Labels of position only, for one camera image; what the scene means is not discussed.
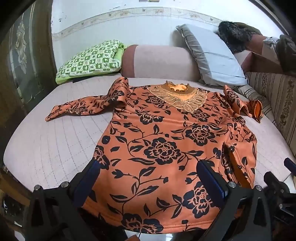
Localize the grey pillow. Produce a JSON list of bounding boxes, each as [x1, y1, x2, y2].
[[176, 24, 248, 87]]

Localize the dark olive cloth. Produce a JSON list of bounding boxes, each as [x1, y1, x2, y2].
[[276, 34, 296, 75]]

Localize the pink bolster cushion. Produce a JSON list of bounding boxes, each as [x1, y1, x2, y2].
[[121, 44, 202, 82]]

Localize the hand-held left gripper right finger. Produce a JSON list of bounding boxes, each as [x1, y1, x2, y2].
[[196, 159, 274, 241]]

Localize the brown cardboard box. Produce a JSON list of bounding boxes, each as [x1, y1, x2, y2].
[[240, 35, 286, 75]]

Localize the green patterned pillow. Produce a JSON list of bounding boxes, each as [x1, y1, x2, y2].
[[55, 40, 128, 85]]

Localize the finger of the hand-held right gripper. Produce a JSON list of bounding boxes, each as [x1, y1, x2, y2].
[[283, 158, 296, 173]]

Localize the white crumpled cloth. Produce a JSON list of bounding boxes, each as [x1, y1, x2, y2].
[[263, 36, 281, 55]]

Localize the beige striped floral blanket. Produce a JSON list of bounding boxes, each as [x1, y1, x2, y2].
[[232, 71, 296, 151]]

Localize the fur-trimmed olive jacket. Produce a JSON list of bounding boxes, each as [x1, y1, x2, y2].
[[218, 21, 264, 54]]

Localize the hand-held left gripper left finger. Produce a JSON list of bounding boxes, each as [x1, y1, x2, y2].
[[29, 159, 101, 241]]

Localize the orange black floral shirt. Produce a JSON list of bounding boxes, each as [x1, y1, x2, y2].
[[45, 77, 264, 234]]

